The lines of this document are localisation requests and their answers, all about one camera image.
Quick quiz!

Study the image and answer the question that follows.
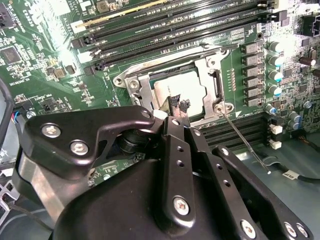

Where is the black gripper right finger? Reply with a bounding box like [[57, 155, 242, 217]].
[[180, 98, 314, 240]]

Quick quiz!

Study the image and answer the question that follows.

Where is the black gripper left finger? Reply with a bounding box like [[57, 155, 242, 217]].
[[11, 94, 197, 231]]

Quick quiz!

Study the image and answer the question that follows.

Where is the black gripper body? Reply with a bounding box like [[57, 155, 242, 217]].
[[51, 158, 241, 240]]

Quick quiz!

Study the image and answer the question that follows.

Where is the metal locking lever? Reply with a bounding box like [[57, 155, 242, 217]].
[[119, 43, 240, 76], [219, 108, 272, 175]]

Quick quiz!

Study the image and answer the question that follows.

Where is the metal socket cover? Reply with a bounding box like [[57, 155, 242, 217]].
[[124, 56, 226, 125]]

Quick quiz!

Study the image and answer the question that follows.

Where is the silver CPU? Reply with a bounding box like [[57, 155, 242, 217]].
[[149, 69, 211, 118]]

